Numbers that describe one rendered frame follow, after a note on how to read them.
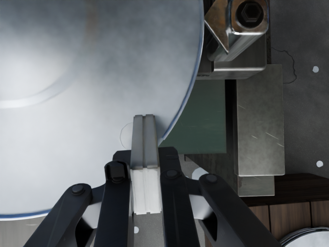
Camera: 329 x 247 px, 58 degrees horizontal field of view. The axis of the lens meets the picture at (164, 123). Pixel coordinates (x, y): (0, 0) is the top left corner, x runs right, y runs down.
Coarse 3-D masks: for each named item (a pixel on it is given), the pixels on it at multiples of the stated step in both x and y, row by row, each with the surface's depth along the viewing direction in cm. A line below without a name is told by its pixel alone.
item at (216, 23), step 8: (216, 0) 22; (224, 0) 22; (216, 8) 22; (224, 8) 22; (208, 16) 22; (216, 16) 22; (224, 16) 22; (208, 24) 22; (216, 24) 22; (224, 24) 22; (216, 32) 22; (224, 32) 22; (216, 40) 22; (224, 40) 22; (224, 48) 22
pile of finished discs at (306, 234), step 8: (296, 232) 65; (304, 232) 64; (312, 232) 64; (320, 232) 63; (328, 232) 64; (280, 240) 66; (288, 240) 64; (296, 240) 64; (304, 240) 64; (312, 240) 64; (320, 240) 64; (328, 240) 64
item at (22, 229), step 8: (0, 224) 22; (8, 224) 22; (16, 224) 22; (24, 224) 22; (32, 224) 22; (0, 232) 22; (8, 232) 22; (16, 232) 22; (24, 232) 22; (32, 232) 22; (0, 240) 22; (8, 240) 22; (16, 240) 22; (24, 240) 22
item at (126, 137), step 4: (128, 124) 22; (132, 124) 22; (124, 128) 22; (128, 128) 22; (132, 128) 22; (124, 132) 22; (128, 132) 22; (120, 136) 22; (124, 136) 22; (128, 136) 22; (124, 140) 22; (128, 140) 22; (124, 144) 22; (128, 144) 22; (128, 148) 22
